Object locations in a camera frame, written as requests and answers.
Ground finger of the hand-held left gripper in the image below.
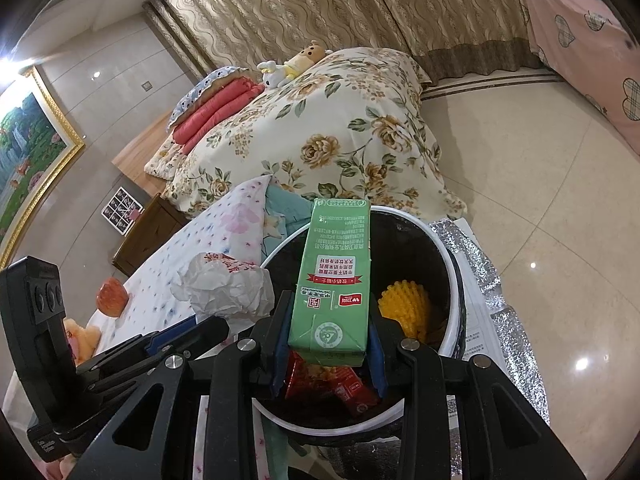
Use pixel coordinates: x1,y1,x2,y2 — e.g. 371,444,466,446
92,317,202,362
75,316,231,397

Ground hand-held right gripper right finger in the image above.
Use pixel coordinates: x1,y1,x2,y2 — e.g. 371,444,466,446
367,305,576,480

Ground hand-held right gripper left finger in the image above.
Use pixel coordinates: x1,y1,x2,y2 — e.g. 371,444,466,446
65,290,297,480

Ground red snack packet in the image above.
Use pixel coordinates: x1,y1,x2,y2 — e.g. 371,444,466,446
285,350,381,419

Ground white paper wrapper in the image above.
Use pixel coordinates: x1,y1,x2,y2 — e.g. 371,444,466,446
172,251,275,322

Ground yellow spiky ball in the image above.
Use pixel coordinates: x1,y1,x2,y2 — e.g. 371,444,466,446
377,280,432,344

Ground green drink carton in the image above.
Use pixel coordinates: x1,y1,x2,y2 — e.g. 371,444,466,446
287,197,374,367

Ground white trash bin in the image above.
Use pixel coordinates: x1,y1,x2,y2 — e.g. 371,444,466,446
252,205,469,434

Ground cream teddy bear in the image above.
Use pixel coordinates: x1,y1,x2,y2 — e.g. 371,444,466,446
62,317,104,366

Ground red apple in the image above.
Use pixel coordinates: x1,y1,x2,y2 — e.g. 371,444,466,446
97,280,130,319

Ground wooden nightstand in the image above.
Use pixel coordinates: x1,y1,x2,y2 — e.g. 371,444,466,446
111,192,191,279

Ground teal printed blanket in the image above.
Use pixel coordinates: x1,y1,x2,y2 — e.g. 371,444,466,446
262,182,316,251

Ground floral pillow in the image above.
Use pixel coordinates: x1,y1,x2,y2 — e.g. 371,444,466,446
144,140,186,179

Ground wooden headboard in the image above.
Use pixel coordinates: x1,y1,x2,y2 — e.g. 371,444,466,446
111,110,174,196

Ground framed landscape painting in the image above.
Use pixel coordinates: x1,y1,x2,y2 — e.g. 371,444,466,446
0,65,86,257

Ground folded red blankets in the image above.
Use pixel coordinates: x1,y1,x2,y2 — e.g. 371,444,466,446
172,80,266,154

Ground floral bed quilt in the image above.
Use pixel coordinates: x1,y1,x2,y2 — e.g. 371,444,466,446
162,47,469,222

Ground blue white frilled pillow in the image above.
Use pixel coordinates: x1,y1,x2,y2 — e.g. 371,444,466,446
167,66,251,129

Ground white bunny plush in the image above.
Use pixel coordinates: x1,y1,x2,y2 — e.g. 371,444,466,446
257,60,291,89

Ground yellow brown bear plush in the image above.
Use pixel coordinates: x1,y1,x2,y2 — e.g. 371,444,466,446
284,42,335,79

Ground beige patterned curtain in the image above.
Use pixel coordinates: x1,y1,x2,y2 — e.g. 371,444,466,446
142,0,547,87

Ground black white photo frame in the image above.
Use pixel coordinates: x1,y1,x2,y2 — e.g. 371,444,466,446
100,186,146,236

